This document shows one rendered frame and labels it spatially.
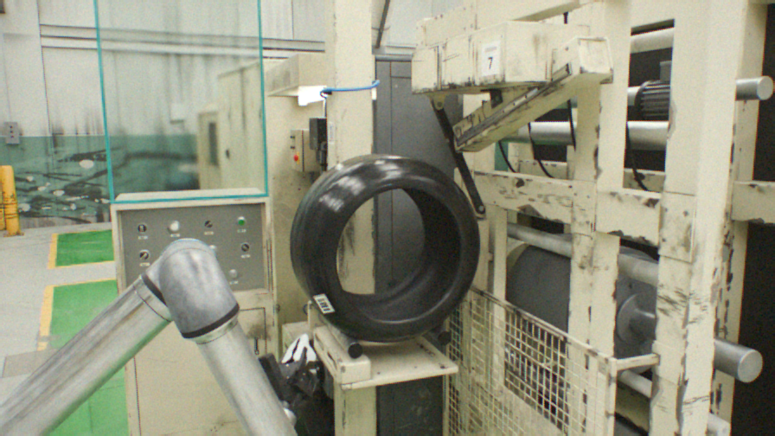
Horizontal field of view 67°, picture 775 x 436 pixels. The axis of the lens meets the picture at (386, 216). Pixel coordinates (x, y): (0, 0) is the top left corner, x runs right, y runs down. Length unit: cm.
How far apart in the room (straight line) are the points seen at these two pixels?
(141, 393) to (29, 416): 112
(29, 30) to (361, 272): 893
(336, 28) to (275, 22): 921
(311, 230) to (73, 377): 68
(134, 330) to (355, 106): 107
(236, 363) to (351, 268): 95
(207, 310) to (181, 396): 134
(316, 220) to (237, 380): 59
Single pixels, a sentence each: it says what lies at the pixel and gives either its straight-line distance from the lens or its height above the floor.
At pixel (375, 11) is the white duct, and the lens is 253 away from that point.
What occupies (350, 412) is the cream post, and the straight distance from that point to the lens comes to 222.
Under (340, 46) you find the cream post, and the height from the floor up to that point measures 179.
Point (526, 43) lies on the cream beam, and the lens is 153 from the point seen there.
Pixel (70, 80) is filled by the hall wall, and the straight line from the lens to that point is 1052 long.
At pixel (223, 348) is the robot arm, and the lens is 114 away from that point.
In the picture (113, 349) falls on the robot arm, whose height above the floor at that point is 111.
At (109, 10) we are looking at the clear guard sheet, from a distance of 228.
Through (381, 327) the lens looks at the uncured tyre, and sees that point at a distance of 171.
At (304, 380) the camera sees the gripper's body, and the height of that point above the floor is 91.
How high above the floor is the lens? 154
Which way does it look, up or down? 9 degrees down
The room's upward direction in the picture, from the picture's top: 1 degrees counter-clockwise
